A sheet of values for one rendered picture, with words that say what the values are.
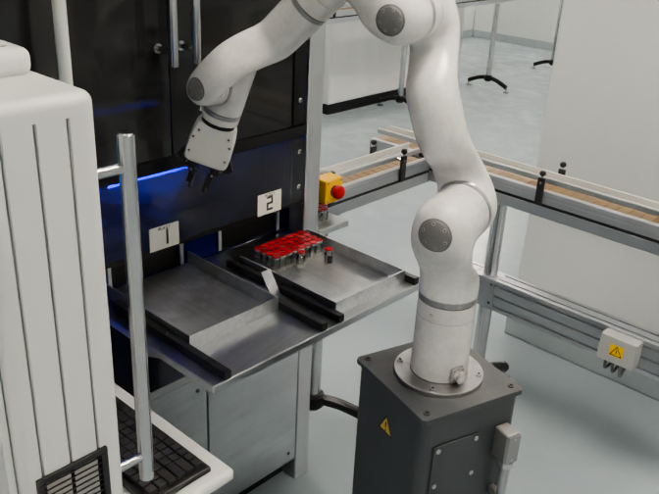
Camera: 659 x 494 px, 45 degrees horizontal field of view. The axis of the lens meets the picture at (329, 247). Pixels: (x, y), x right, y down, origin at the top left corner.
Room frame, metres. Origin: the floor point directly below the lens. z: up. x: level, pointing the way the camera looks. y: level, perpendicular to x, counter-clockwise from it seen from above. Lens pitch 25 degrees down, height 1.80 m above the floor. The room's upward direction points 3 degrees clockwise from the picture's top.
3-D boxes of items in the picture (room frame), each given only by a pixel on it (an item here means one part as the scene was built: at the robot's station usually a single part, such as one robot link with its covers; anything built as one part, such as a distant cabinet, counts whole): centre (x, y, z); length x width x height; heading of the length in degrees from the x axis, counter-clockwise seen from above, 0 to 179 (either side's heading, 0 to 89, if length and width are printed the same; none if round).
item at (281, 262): (1.90, 0.08, 0.90); 0.18 x 0.02 x 0.05; 138
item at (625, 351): (2.18, -0.94, 0.50); 0.12 x 0.05 x 0.09; 48
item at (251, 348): (1.74, 0.16, 0.87); 0.70 x 0.48 x 0.02; 138
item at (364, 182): (2.49, -0.07, 0.92); 0.69 x 0.16 x 0.16; 138
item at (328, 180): (2.18, 0.02, 0.99); 0.08 x 0.07 x 0.07; 48
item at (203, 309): (1.66, 0.33, 0.90); 0.34 x 0.26 x 0.04; 48
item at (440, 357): (1.44, -0.25, 0.95); 0.19 x 0.19 x 0.18
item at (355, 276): (1.84, 0.02, 0.90); 0.34 x 0.26 x 0.04; 48
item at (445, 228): (1.41, -0.23, 1.16); 0.19 x 0.12 x 0.24; 153
